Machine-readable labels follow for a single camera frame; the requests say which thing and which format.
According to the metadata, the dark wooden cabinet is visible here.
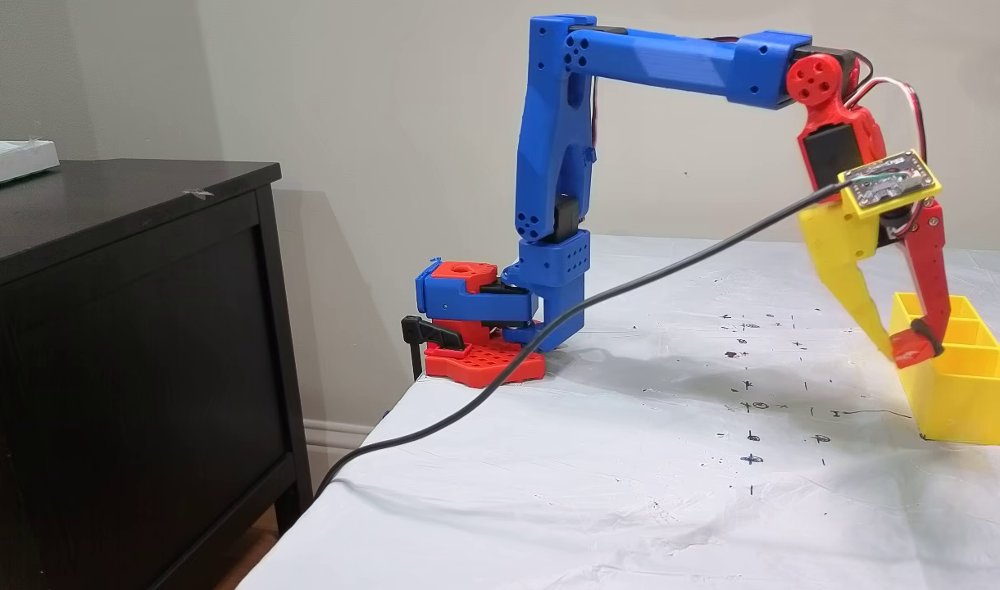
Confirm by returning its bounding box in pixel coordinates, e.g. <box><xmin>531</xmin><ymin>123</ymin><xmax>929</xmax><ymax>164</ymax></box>
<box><xmin>0</xmin><ymin>158</ymin><xmax>314</xmax><ymax>590</ymax></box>

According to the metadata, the white baseboard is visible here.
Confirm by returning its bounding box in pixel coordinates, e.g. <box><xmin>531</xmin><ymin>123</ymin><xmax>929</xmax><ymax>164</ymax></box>
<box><xmin>302</xmin><ymin>418</ymin><xmax>378</xmax><ymax>497</ymax></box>

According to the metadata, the orange candy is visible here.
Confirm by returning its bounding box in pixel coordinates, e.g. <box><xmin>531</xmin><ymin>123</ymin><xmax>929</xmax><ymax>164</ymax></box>
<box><xmin>889</xmin><ymin>326</ymin><xmax>939</xmax><ymax>369</ymax></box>

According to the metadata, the white tablecloth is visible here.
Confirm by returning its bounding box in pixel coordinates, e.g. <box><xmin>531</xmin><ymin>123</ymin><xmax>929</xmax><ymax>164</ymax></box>
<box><xmin>236</xmin><ymin>234</ymin><xmax>1000</xmax><ymax>590</ymax></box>

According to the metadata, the white flat box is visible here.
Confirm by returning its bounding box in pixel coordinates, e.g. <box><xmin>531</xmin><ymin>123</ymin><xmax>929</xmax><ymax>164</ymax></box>
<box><xmin>0</xmin><ymin>139</ymin><xmax>60</xmax><ymax>191</ymax></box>

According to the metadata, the yellow three-compartment box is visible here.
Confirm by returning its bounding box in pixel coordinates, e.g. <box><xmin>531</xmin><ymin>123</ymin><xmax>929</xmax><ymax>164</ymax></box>
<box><xmin>888</xmin><ymin>292</ymin><xmax>1000</xmax><ymax>447</ymax></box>

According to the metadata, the black table clamp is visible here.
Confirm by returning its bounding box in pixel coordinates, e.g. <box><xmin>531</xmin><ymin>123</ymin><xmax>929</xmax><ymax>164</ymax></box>
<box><xmin>400</xmin><ymin>315</ymin><xmax>468</xmax><ymax>382</ymax></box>

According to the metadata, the black camera cable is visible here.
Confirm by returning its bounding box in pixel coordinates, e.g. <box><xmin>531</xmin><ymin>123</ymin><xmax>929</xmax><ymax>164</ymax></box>
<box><xmin>313</xmin><ymin>184</ymin><xmax>847</xmax><ymax>498</ymax></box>

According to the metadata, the camera board on yellow mount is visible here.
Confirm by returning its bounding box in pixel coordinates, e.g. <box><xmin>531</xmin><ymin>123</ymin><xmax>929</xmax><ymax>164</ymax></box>
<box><xmin>838</xmin><ymin>150</ymin><xmax>943</xmax><ymax>219</ymax></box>

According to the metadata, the black red white servo wire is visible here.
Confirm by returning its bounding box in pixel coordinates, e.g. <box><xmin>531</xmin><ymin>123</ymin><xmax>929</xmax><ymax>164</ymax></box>
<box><xmin>844</xmin><ymin>77</ymin><xmax>928</xmax><ymax>161</ymax></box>

